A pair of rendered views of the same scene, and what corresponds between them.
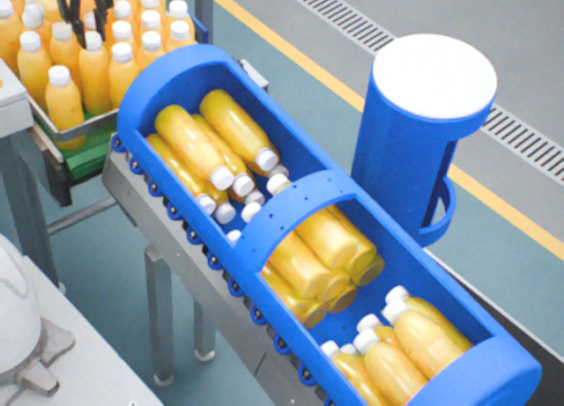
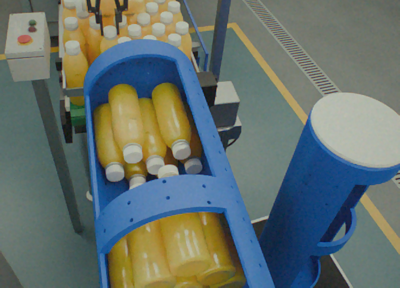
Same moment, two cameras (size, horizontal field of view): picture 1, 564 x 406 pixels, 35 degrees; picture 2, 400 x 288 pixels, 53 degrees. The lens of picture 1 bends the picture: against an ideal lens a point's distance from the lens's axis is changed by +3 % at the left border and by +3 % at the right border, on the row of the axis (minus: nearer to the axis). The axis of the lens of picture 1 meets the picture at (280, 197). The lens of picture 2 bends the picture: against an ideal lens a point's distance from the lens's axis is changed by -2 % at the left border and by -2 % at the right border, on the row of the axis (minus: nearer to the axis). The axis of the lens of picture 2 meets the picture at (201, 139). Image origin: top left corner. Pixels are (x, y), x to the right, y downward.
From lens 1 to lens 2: 0.89 m
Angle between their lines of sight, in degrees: 14
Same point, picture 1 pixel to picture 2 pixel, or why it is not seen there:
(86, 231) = not seen: hidden behind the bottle
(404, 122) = (324, 157)
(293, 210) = (150, 205)
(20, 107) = (38, 62)
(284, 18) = (293, 81)
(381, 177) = (297, 194)
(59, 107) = (67, 70)
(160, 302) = not seen: hidden behind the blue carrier
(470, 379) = not seen: outside the picture
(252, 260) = (101, 239)
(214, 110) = (158, 97)
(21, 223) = (53, 146)
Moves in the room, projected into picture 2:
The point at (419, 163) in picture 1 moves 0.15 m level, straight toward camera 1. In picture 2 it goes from (328, 193) to (301, 229)
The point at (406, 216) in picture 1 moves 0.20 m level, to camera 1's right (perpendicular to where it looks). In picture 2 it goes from (309, 229) to (372, 258)
